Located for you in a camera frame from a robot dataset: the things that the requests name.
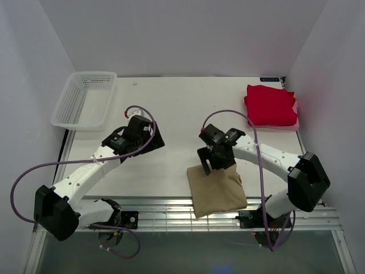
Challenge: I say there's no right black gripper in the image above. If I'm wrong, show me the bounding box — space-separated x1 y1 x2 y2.
197 145 236 176

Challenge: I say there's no aluminium rail frame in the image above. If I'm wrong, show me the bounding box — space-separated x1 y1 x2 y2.
33 196 343 232

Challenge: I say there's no red folded t shirt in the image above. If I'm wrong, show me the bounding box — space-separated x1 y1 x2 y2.
244 85 298 127

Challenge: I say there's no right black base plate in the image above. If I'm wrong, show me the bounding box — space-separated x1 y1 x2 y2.
235 208 286 229

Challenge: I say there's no beige t shirt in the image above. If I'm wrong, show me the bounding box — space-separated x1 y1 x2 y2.
187 164 248 218

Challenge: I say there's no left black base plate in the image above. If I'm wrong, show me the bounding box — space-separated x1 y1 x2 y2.
88 211 140 229

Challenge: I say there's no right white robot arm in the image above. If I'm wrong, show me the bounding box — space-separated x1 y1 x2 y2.
197 124 330 227

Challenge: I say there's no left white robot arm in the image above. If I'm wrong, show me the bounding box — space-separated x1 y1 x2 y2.
34 115 165 241

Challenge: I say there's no white plastic mesh basket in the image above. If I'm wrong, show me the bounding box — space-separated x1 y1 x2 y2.
50 71 117 131

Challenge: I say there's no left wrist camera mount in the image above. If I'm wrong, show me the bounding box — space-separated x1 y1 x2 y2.
124 108 144 119

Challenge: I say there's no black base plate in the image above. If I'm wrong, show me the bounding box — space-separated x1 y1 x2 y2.
235 208 286 229
88 211 140 229

